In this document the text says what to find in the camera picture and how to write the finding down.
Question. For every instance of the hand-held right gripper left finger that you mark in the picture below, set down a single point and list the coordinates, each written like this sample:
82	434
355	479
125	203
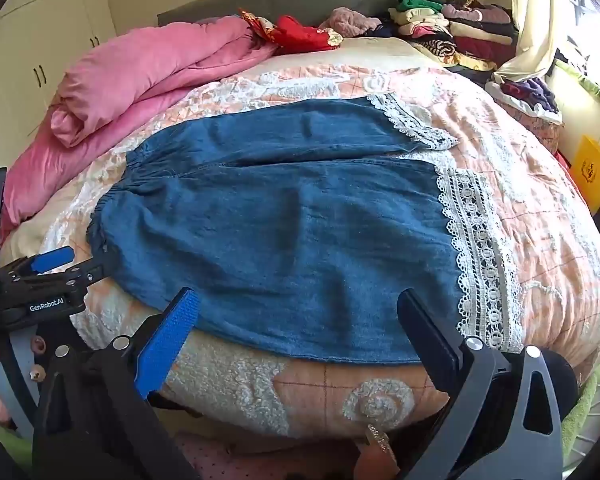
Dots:
167	342

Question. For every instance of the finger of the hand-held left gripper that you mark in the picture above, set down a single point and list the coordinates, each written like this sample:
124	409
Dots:
82	272
52	260

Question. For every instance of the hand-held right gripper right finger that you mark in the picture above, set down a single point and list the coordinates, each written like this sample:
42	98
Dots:
432	340

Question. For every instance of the blue denim pants lace trim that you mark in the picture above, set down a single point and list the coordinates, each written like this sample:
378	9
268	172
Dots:
280	240

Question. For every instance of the green towel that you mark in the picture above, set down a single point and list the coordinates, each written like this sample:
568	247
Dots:
587	400

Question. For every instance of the peach floral bedspread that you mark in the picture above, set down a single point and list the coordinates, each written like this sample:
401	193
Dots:
530	185

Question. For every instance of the pink duvet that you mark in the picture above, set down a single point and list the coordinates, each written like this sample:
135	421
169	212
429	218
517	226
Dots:
130	85

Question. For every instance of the white wardrobe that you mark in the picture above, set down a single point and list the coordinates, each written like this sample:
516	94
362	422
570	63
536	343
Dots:
45	35

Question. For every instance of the yellow box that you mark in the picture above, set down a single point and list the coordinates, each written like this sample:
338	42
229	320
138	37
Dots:
595	170

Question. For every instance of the purple clothes pile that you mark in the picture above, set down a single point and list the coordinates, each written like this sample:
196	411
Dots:
535	92

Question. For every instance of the stack of folded clothes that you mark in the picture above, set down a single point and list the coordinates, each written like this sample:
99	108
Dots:
455	35

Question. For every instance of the red garment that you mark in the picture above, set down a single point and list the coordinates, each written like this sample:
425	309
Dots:
300	35

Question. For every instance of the pink fuzzy garment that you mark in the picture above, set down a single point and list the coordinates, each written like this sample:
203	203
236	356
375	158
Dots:
350	20

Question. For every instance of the cream curtain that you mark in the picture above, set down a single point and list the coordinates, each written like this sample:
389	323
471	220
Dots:
540	10

